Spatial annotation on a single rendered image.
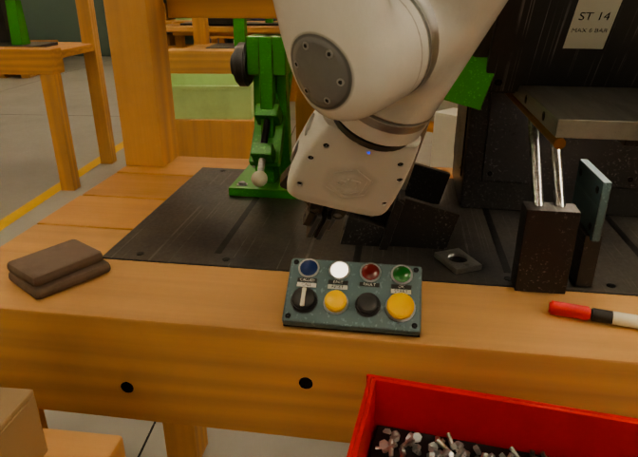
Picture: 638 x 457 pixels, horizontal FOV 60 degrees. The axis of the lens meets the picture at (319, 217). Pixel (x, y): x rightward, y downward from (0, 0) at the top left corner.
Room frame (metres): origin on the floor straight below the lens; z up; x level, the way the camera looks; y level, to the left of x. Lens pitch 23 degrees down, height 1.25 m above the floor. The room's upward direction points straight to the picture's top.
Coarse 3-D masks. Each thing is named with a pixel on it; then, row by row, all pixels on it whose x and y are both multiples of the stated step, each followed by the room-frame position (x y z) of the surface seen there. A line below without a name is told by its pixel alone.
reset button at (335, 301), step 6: (330, 294) 0.52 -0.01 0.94; (336, 294) 0.52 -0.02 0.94; (342, 294) 0.52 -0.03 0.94; (330, 300) 0.51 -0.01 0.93; (336, 300) 0.51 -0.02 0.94; (342, 300) 0.51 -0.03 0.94; (330, 306) 0.51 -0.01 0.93; (336, 306) 0.51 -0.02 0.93; (342, 306) 0.51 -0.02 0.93; (336, 312) 0.51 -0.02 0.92
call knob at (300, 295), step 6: (300, 288) 0.53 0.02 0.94; (306, 288) 0.53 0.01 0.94; (294, 294) 0.52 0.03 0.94; (300, 294) 0.52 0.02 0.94; (306, 294) 0.52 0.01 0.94; (312, 294) 0.52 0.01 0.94; (294, 300) 0.52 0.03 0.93; (300, 300) 0.52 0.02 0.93; (306, 300) 0.52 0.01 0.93; (312, 300) 0.52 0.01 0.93; (294, 306) 0.52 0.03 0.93; (300, 306) 0.51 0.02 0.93; (306, 306) 0.51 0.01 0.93; (312, 306) 0.52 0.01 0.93
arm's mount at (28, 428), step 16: (0, 400) 0.37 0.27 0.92; (16, 400) 0.37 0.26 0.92; (32, 400) 0.38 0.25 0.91; (0, 416) 0.35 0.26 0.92; (16, 416) 0.36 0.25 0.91; (32, 416) 0.38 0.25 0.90; (0, 432) 0.34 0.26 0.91; (16, 432) 0.36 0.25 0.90; (32, 432) 0.38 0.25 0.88; (0, 448) 0.34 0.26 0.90; (16, 448) 0.35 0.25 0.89; (32, 448) 0.37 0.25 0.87
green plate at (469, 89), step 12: (480, 60) 0.72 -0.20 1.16; (468, 72) 0.72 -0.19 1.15; (480, 72) 0.72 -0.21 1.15; (456, 84) 0.72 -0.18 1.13; (468, 84) 0.72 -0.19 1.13; (480, 84) 0.71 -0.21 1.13; (456, 96) 0.72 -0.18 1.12; (468, 96) 0.72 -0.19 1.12; (480, 96) 0.71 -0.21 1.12; (480, 108) 0.71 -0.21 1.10
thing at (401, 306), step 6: (396, 294) 0.52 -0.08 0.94; (402, 294) 0.51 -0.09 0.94; (390, 300) 0.51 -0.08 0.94; (396, 300) 0.51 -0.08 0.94; (402, 300) 0.51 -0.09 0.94; (408, 300) 0.51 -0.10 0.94; (390, 306) 0.50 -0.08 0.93; (396, 306) 0.50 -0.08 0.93; (402, 306) 0.50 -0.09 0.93; (408, 306) 0.50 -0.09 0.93; (390, 312) 0.50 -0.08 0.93; (396, 312) 0.50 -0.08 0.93; (402, 312) 0.50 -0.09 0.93; (408, 312) 0.50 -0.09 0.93; (396, 318) 0.50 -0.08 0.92; (402, 318) 0.50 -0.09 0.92
